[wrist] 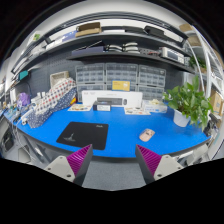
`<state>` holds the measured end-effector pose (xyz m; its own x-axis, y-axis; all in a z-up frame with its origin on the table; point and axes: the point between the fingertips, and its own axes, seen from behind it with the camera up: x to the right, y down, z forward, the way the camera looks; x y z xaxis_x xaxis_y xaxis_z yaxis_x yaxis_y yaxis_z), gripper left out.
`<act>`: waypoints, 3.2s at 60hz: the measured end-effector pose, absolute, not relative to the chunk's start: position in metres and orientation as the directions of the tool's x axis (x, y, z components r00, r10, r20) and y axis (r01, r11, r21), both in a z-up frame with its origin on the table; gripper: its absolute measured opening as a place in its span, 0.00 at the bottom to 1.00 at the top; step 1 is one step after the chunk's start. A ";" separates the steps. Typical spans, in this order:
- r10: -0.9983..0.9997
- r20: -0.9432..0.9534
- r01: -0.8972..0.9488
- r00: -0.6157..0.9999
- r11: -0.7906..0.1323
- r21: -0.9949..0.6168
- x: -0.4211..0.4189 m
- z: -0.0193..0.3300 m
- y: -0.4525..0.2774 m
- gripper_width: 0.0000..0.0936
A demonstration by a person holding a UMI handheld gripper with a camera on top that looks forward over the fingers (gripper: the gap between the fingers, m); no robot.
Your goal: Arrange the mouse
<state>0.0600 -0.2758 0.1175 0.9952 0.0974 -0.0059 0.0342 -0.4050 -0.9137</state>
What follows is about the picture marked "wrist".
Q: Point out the pink computer mouse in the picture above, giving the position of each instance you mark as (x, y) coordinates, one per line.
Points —
(146, 135)

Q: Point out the patterned checkered cloth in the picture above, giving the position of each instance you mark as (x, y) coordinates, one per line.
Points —
(57, 98)

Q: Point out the grey drawer organizer left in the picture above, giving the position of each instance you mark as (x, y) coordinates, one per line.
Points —
(90, 73)

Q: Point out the yellow card box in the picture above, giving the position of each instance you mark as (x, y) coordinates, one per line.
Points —
(120, 85)

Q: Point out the flat picture card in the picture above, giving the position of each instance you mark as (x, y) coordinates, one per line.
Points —
(80, 107)
(135, 111)

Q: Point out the flat picture card right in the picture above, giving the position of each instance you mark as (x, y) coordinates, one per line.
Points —
(135, 111)

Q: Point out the cardboard box top shelf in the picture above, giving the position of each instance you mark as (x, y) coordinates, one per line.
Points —
(88, 28)

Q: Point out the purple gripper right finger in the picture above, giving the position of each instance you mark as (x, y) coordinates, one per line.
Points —
(154, 166)

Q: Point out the purple object left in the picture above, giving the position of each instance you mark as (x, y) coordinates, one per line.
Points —
(23, 99)

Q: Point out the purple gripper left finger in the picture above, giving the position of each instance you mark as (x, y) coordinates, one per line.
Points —
(72, 168)

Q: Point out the green potted plant white pot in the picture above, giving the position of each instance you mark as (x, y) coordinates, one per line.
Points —
(189, 104)

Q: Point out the grey drawer organizer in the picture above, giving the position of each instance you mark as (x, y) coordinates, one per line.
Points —
(121, 71)
(151, 76)
(90, 73)

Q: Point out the long white product box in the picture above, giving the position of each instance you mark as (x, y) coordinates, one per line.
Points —
(115, 98)

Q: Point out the white basket crate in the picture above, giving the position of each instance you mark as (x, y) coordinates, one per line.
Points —
(56, 77)

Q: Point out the grey drawer organizer middle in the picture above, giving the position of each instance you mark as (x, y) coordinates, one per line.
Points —
(121, 71)

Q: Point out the flat picture card left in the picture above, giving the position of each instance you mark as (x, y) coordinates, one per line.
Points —
(80, 107)

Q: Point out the white instrument on shelf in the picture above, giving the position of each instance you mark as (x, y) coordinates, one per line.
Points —
(172, 55)

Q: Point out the grey drawer organizer right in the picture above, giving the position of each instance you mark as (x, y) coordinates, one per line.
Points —
(151, 76)

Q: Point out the black mouse pad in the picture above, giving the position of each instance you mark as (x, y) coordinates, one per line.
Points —
(80, 134)

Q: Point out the white box right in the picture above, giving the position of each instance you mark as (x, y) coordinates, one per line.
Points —
(154, 106)

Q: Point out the small dark box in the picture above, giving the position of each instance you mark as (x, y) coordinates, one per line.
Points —
(101, 106)

